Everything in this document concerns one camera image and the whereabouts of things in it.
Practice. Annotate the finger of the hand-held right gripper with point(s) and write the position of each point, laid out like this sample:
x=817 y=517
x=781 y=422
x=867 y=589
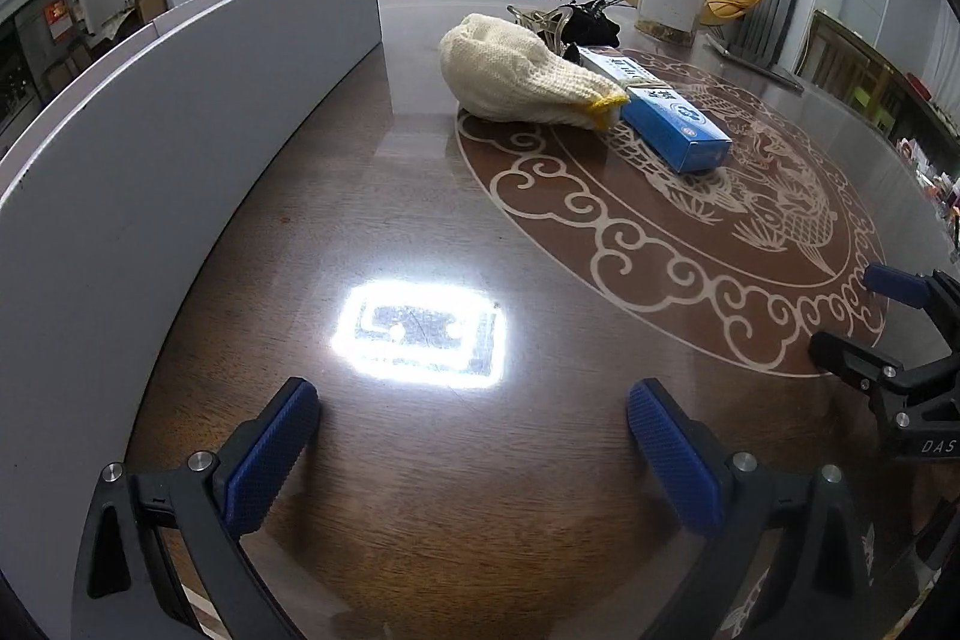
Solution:
x=847 y=355
x=892 y=284

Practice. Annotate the black knitted glove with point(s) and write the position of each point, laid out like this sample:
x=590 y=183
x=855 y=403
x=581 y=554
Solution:
x=592 y=29

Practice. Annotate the blue paper box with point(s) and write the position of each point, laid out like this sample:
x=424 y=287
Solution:
x=675 y=123

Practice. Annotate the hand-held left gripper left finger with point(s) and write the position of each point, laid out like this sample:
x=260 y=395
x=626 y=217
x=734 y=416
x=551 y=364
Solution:
x=270 y=452

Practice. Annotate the white storage box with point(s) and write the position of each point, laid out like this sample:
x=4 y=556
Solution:
x=150 y=160

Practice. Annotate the wooden chair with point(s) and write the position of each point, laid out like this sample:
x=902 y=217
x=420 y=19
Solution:
x=825 y=59

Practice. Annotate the red wall poster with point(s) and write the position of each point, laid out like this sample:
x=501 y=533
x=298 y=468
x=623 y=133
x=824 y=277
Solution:
x=58 y=19

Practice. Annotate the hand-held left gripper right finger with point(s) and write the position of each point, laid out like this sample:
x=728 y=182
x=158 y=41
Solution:
x=675 y=452

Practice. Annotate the cream knitted glove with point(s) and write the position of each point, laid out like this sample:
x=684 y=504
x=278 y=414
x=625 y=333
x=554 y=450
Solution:
x=510 y=70

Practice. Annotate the brown patterned wooden desktop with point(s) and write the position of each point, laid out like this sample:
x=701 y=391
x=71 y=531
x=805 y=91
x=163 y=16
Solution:
x=450 y=220

